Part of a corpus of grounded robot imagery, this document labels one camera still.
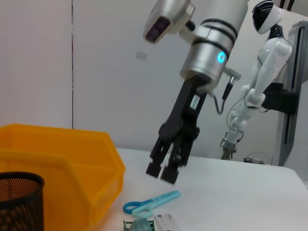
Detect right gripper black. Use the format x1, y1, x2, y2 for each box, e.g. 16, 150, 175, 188
146, 76, 210, 185

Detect blue and teal scissors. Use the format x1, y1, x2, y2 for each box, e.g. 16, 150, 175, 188
123, 190, 181, 218

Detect clear plastic ruler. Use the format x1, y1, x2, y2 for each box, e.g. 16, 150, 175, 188
153, 212, 185, 231

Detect black mesh pen holder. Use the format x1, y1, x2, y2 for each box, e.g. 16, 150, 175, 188
0, 171, 45, 231

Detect yellow plastic storage bin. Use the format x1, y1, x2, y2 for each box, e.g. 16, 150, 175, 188
0, 123, 127, 227

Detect white humanoid robot black visor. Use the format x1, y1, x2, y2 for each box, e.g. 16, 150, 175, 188
220, 0, 293, 161

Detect white power adapter with cable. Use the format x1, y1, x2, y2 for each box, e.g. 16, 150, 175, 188
243, 151, 271, 165

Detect right gripper cable with connector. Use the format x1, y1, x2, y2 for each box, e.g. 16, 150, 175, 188
211, 68, 242, 115

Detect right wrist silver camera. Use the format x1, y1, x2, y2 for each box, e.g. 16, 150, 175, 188
143, 0, 196, 45

